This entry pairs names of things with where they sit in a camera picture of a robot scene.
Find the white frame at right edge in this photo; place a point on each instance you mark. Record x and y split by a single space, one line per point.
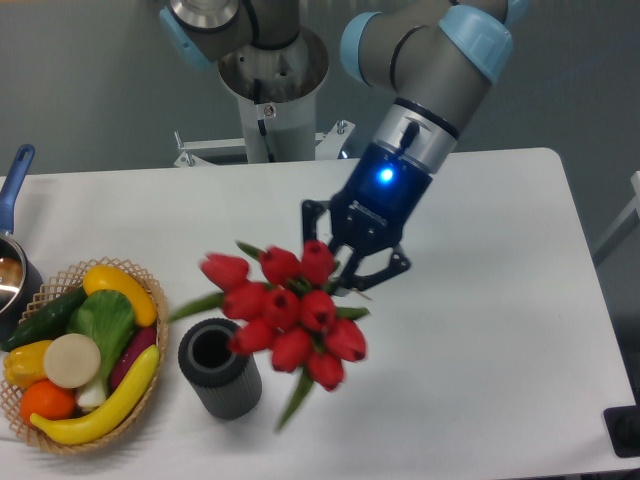
626 221

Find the orange fruit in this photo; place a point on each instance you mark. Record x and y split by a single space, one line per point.
48 400

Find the black device at table edge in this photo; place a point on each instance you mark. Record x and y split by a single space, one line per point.
623 428

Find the blue handled saucepan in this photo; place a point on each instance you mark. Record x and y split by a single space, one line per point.
20 280

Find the yellow bell pepper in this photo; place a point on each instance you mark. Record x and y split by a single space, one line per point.
24 365

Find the green bok choy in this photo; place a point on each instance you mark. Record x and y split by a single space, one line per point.
107 317

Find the yellow banana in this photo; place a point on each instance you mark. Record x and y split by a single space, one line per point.
112 412

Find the green cucumber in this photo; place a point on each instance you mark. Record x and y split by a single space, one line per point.
47 322

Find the beige round slice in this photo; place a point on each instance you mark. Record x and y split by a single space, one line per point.
71 361

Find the red tulip bouquet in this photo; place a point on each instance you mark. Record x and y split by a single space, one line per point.
281 303

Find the purple sweet potato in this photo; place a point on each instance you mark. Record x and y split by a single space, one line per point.
138 343

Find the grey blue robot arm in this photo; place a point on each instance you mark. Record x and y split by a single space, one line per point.
438 58

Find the dark grey ribbed vase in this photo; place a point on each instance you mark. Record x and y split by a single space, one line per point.
228 384

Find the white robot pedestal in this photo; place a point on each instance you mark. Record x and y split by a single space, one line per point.
276 92

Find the yellow squash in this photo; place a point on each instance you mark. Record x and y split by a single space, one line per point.
106 277

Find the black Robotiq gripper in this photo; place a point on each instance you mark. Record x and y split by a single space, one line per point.
368 215

